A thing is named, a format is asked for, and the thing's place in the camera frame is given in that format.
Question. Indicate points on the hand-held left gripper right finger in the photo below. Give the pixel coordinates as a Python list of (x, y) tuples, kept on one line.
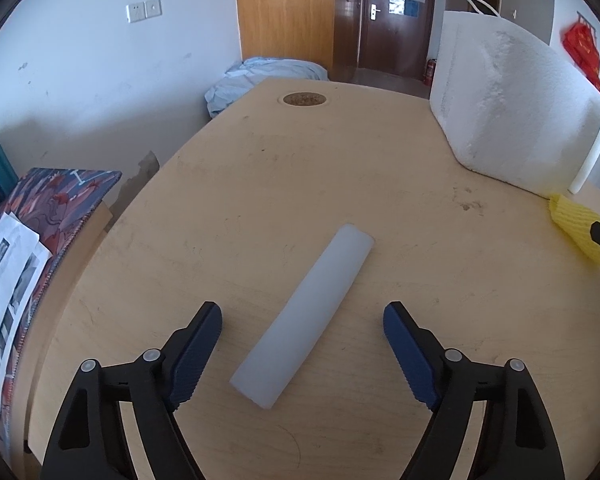
[(410, 355)]

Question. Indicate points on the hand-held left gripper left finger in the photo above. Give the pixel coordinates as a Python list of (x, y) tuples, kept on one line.
[(195, 355)]

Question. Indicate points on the yellow foam net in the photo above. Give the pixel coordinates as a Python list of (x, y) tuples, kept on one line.
[(572, 220)]

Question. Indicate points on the white translucent plastic tube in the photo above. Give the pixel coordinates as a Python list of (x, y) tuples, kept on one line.
[(310, 310)]

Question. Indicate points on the white foam box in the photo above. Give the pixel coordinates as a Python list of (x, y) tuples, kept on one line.
[(510, 110)]

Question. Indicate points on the white printed paper sheets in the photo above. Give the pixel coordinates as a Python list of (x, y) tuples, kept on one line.
[(10, 270)]

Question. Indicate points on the red blue patterned board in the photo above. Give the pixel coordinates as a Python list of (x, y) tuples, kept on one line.
[(65, 195)]

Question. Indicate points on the red fire extinguisher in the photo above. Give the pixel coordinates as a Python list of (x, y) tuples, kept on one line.
[(430, 72)]

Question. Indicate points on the light blue bedsheet pile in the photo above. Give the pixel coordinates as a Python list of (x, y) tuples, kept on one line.
[(260, 72)]

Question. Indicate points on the dark brown door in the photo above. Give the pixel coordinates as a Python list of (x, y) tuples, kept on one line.
[(380, 45)]

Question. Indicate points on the wooden wardrobe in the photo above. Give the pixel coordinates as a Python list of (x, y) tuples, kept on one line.
[(285, 10)]

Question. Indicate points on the metal wall hook rack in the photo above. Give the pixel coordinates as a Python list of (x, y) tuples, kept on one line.
[(586, 20)]

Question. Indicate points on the white wall socket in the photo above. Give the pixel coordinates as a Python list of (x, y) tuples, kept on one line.
[(135, 12), (153, 8)]

